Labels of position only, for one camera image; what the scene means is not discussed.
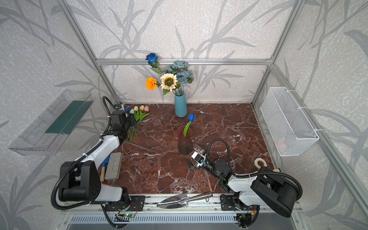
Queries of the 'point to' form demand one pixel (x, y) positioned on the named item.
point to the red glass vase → (185, 143)
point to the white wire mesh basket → (292, 133)
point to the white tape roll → (256, 162)
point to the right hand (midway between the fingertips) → (191, 144)
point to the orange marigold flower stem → (151, 83)
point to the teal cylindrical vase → (180, 106)
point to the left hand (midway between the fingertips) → (131, 111)
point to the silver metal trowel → (181, 200)
